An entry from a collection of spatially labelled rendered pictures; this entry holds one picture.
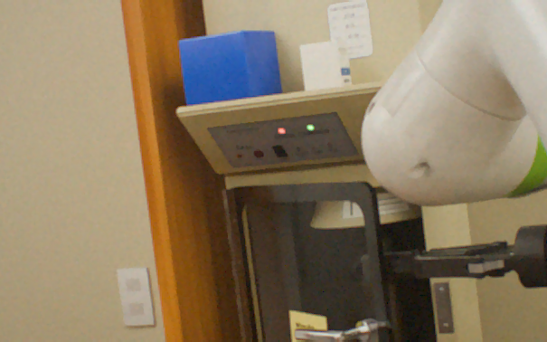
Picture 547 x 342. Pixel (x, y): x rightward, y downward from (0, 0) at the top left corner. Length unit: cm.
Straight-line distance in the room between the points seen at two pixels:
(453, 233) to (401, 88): 64
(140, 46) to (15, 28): 81
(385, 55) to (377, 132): 59
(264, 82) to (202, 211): 25
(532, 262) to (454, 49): 49
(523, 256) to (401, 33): 36
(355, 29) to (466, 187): 62
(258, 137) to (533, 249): 41
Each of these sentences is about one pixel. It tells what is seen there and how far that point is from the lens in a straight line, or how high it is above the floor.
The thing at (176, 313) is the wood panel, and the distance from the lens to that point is 166.
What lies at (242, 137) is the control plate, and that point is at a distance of 159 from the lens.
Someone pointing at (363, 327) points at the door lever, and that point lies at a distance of 149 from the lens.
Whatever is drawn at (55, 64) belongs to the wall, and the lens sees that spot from 236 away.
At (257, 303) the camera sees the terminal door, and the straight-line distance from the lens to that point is 166.
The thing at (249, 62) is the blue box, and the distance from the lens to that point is 155.
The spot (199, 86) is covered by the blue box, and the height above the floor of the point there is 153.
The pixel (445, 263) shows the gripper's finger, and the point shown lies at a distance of 141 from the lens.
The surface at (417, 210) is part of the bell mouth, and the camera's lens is 166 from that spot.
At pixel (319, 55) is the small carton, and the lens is 152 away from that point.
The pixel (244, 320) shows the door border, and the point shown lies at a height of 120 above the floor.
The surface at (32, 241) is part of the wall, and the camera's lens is 244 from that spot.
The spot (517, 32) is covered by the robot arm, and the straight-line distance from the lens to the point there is 86.
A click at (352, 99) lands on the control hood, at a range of 148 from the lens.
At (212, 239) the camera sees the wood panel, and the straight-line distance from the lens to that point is 175.
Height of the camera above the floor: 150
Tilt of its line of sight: 3 degrees down
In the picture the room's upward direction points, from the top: 7 degrees counter-clockwise
